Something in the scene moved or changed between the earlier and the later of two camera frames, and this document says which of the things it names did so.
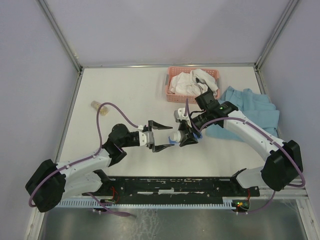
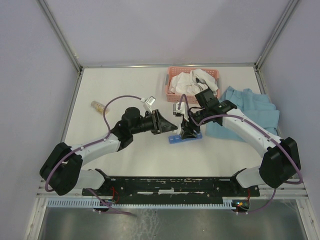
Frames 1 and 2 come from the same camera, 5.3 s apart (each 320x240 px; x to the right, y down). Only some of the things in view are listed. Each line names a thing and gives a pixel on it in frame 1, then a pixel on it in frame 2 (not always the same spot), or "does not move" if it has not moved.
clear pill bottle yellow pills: [103, 110] does not move
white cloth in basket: [192, 83] does not move
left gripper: [152, 124] to [160, 124]
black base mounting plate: [170, 189] does not move
